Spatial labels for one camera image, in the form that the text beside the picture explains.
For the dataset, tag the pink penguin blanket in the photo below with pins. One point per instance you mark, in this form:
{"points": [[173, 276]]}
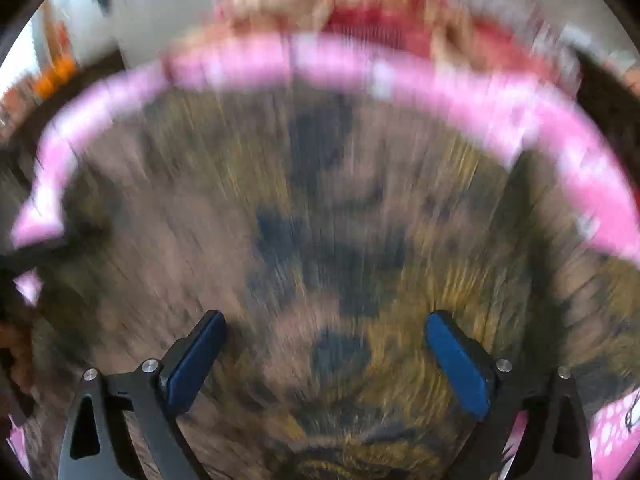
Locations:
{"points": [[504, 115]]}

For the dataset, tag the red orange crumpled quilt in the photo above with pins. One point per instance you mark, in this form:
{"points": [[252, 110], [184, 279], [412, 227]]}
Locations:
{"points": [[485, 36]]}

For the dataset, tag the dark carved wooden cabinet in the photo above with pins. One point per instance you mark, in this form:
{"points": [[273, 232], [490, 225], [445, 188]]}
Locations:
{"points": [[613, 108]]}

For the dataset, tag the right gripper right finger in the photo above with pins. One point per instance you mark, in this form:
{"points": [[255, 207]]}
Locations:
{"points": [[555, 442]]}

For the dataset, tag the brown floral batik shirt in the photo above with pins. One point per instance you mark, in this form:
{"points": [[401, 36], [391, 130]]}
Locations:
{"points": [[325, 227]]}

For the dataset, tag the orange plastic basin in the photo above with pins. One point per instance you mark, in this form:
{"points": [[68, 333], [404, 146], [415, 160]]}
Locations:
{"points": [[54, 76]]}

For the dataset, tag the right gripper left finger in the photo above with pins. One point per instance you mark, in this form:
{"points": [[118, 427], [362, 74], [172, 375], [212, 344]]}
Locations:
{"points": [[97, 442]]}

